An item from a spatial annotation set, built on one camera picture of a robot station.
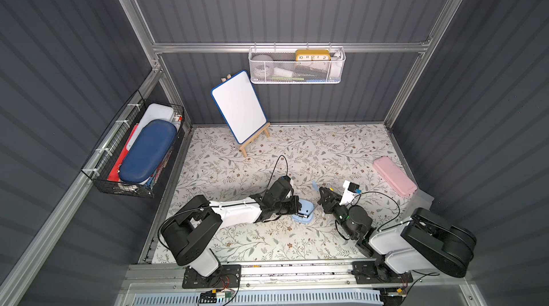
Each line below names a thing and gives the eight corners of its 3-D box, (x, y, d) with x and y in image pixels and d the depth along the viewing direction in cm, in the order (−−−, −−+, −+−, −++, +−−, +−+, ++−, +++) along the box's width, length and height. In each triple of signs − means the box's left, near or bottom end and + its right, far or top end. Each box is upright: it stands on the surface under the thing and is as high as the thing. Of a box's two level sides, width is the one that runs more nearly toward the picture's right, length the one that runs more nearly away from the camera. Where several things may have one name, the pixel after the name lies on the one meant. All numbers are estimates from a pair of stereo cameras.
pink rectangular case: (400, 199, 94) (402, 196, 92) (369, 162, 107) (371, 159, 105) (415, 192, 96) (418, 189, 94) (383, 157, 109) (385, 154, 107)
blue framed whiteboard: (225, 143, 114) (209, 90, 88) (251, 122, 125) (242, 69, 98) (243, 155, 109) (231, 103, 83) (268, 132, 120) (265, 79, 93)
